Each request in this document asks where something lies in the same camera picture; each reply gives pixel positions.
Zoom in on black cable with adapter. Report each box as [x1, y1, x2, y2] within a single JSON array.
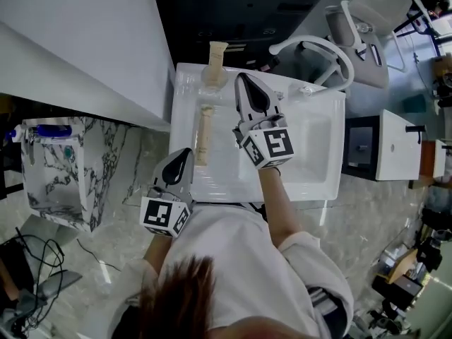
[[76, 238, 121, 273]]

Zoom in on black metal sink stand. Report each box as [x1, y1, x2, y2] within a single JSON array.
[[341, 115, 381, 182]]

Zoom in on white bottle with blue cap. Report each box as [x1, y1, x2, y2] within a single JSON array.
[[3, 125, 26, 145]]

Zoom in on clear glass cup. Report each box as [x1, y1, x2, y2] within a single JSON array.
[[201, 65, 229, 97]]

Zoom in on person's right forearm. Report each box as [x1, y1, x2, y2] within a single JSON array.
[[257, 166, 302, 249]]

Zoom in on square white sink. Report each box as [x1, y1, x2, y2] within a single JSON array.
[[374, 109, 423, 182]]

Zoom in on white curved faucet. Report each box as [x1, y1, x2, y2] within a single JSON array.
[[268, 35, 355, 97]]

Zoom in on chrome faucet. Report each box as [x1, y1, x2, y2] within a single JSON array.
[[27, 126, 37, 166]]

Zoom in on wooden round board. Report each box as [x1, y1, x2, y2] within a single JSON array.
[[388, 249, 420, 285]]

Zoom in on narrow white sink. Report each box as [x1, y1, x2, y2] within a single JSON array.
[[432, 138, 448, 180]]

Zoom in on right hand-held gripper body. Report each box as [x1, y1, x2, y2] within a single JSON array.
[[232, 113, 295, 171]]

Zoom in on black box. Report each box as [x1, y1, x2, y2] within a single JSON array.
[[371, 275, 423, 311]]

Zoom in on wooden sink stand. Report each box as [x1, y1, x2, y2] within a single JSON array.
[[409, 139, 437, 191]]

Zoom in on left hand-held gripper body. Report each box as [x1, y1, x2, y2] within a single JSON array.
[[140, 180, 196, 238]]

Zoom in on blue plastic bottle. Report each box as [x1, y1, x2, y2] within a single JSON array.
[[36, 124, 73, 138]]

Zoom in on white office chair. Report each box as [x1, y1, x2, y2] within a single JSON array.
[[324, 0, 415, 92]]

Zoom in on person's left forearm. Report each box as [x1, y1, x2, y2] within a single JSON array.
[[143, 233, 174, 272]]

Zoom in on teal stool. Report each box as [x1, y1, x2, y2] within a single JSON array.
[[402, 94, 429, 113]]

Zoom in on large white ceramic sink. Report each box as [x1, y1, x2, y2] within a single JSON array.
[[169, 61, 346, 203]]

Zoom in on grey chair base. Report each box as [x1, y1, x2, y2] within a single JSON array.
[[35, 270, 84, 304]]

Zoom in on tangled black cables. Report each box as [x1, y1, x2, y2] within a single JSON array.
[[0, 226, 66, 332]]

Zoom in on black faucet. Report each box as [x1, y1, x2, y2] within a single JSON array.
[[405, 125, 427, 145]]

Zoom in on marble pattern sink cabinet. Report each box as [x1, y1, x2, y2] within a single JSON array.
[[20, 116, 171, 233]]

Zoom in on person's white shirt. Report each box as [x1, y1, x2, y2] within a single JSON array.
[[121, 203, 355, 339]]

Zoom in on beige cosmetic tube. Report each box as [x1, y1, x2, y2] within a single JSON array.
[[206, 41, 227, 88], [194, 105, 215, 167]]

